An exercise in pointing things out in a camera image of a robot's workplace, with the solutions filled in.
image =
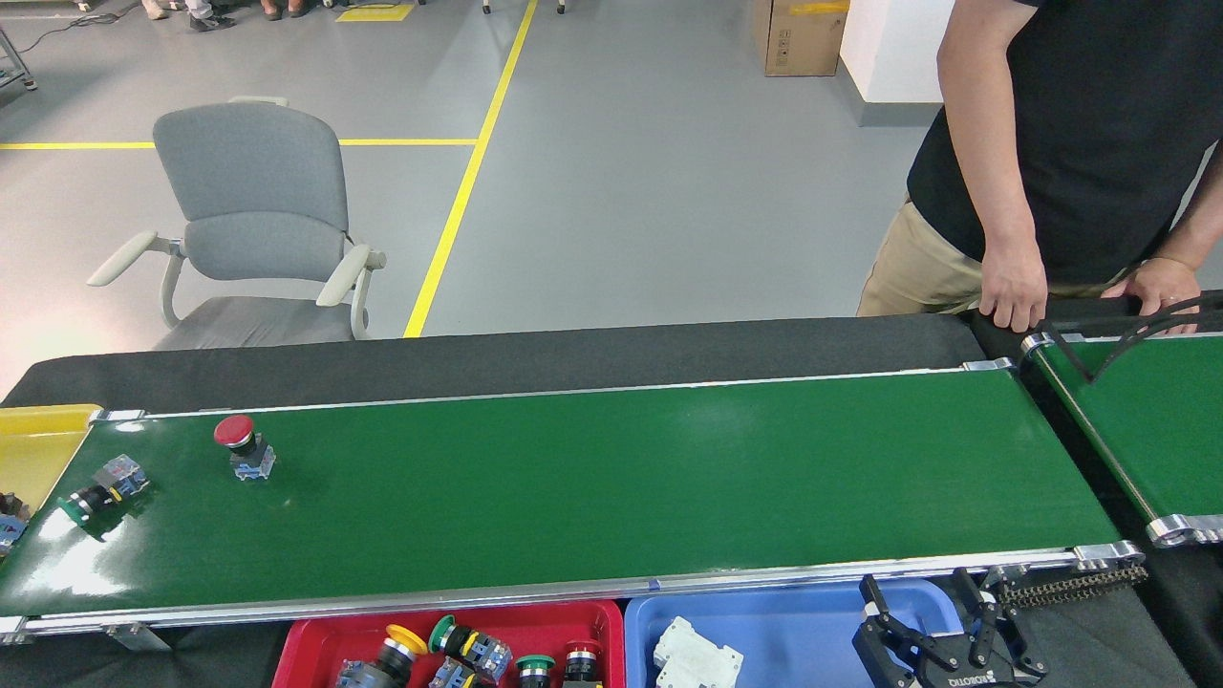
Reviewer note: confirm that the small black table cloth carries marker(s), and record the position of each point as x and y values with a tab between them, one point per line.
998	339

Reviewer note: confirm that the aluminium frame rack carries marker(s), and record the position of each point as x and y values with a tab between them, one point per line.
19	62

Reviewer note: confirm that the short green feeder conveyor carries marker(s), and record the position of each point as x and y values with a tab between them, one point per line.
1147	420

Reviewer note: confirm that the person's left forearm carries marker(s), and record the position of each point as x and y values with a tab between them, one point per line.
1194	225

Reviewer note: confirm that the grey office chair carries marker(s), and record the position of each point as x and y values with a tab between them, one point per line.
253	172

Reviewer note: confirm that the red plastic tray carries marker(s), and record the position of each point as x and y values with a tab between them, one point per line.
306	659

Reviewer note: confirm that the large black table cloth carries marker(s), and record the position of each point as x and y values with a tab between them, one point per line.
478	358

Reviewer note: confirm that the green mushroom push button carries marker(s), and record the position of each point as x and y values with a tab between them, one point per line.
535	664
478	650
10	535
119	475

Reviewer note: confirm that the brown cardboard box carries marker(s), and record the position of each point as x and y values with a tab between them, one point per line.
803	38

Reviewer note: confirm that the long green conveyor belt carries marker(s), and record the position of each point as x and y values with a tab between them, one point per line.
621	478

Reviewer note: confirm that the black bent guide strip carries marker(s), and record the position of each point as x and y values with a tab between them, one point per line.
1094	375

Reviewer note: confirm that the white circuit breaker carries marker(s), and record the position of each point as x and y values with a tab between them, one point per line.
702	664

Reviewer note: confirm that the person's feet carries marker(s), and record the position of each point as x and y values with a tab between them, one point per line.
272	11
210	21
155	10

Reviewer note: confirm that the person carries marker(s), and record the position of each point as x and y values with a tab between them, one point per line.
1099	124

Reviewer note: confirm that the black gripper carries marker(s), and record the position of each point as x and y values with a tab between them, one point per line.
960	674

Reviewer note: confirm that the yellow mushroom push button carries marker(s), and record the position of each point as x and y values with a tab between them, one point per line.
406	638

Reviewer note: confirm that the yellow plastic tray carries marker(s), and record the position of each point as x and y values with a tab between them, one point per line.
38	449

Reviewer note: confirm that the person's right forearm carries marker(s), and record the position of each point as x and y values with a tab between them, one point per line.
1003	191

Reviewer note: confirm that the person's left hand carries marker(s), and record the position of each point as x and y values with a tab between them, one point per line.
1166	291

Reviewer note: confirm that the person's right hand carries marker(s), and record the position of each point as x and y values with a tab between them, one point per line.
1015	291

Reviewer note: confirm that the blue plastic tray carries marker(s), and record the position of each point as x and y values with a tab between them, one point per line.
793	640

